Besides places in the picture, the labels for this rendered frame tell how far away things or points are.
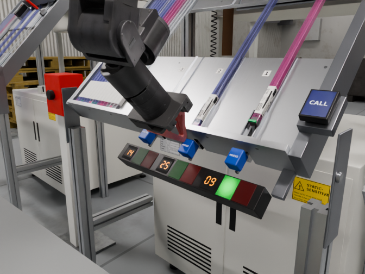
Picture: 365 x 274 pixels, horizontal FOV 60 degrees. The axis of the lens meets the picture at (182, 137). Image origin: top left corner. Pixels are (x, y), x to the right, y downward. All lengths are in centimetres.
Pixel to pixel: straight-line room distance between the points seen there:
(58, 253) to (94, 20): 31
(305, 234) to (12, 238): 43
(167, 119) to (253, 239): 59
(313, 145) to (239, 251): 61
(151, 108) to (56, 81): 86
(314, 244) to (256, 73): 32
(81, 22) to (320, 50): 1038
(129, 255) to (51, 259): 104
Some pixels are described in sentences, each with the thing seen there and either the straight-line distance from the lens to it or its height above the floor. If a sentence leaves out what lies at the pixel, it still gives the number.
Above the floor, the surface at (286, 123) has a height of 75.
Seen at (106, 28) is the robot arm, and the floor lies 89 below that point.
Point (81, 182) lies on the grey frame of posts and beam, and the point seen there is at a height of 47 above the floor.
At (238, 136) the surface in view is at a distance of 51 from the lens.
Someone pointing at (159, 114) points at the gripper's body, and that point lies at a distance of 50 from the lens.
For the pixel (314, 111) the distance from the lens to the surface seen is 47.
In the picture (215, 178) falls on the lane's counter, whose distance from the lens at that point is 53.
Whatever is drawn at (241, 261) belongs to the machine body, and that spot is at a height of 24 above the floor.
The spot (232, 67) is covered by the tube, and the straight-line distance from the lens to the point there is 65.
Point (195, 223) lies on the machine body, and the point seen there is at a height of 29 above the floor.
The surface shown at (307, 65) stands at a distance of 60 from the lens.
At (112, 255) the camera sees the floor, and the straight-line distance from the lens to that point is 151.
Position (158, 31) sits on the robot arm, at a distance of 50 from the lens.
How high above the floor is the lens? 86
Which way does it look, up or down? 15 degrees down
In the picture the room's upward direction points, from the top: straight up
